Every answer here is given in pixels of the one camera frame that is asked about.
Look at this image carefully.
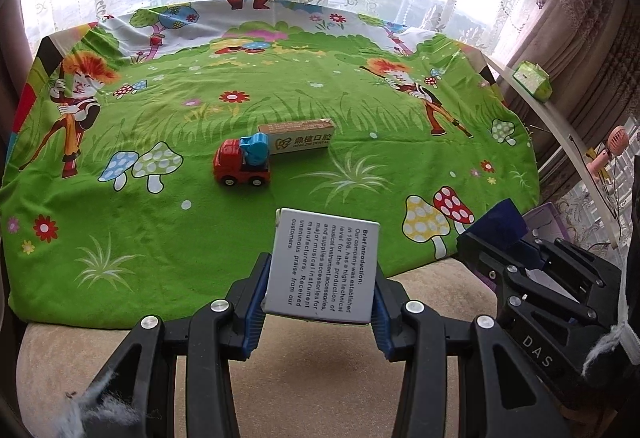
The grey text box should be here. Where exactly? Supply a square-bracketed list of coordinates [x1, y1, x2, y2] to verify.
[262, 208, 380, 324]

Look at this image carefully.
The red blue toy truck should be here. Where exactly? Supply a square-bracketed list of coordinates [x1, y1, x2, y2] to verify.
[213, 132, 271, 187]

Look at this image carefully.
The purple white cardboard box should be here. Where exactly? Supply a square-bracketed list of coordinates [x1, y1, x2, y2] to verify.
[472, 201, 582, 304]

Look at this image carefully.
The green tissue pack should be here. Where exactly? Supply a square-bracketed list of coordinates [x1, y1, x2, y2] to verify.
[513, 60, 552, 103]

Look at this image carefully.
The white curved shelf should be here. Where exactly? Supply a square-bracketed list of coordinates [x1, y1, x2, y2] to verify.
[483, 54, 620, 249]

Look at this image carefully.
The green cartoon print cloth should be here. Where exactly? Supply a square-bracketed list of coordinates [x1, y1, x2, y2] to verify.
[1, 0, 539, 328]

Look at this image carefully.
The brown drape curtain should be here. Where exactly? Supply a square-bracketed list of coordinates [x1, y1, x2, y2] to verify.
[508, 0, 639, 147]

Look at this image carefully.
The beige toothpaste box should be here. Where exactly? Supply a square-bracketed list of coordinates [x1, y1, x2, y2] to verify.
[258, 118, 335, 155]

